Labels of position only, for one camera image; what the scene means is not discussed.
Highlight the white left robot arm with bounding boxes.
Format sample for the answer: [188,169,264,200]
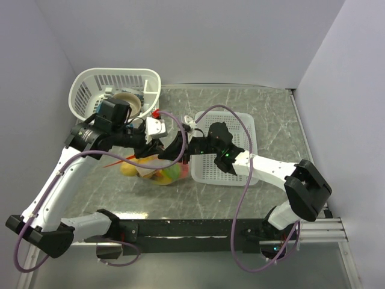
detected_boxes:
[6,98,167,258]

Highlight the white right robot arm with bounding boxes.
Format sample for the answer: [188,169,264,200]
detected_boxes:
[158,122,332,240]

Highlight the green fake vegetable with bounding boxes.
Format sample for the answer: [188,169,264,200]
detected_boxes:
[162,164,180,181]

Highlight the blue plate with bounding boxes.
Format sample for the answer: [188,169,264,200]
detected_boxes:
[94,100,103,114]

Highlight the pink fake peach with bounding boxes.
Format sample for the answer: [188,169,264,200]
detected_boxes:
[179,163,190,179]

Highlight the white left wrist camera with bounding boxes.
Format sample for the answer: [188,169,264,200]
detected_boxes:
[145,117,168,143]

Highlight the white rectangular perforated basket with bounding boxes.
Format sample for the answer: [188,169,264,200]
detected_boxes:
[189,110,257,187]

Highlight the white oval laundry basket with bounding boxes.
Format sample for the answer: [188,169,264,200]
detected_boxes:
[68,68,161,121]

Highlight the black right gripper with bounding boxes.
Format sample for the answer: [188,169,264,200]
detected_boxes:
[158,130,221,166]

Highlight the yellow fake lemon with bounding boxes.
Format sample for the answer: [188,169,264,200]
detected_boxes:
[120,163,140,177]

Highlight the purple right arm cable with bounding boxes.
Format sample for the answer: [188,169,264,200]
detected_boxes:
[195,104,300,273]

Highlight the clear zip top bag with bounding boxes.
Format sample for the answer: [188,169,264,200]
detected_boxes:
[102,153,190,187]

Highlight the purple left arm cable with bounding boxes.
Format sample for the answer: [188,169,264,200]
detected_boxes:
[13,110,185,273]

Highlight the beige bowl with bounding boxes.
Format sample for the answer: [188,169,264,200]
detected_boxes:
[113,92,141,118]

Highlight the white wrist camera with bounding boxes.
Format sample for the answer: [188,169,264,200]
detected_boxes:
[145,117,168,143]
[183,115,196,132]

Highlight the aluminium frame rail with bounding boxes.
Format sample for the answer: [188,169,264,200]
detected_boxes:
[29,217,348,245]

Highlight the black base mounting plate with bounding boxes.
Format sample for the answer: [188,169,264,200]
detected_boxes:
[83,218,298,260]

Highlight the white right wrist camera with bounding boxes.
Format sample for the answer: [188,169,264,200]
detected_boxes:
[183,115,196,132]

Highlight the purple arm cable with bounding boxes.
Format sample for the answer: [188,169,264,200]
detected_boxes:
[13,110,185,273]
[195,104,300,273]

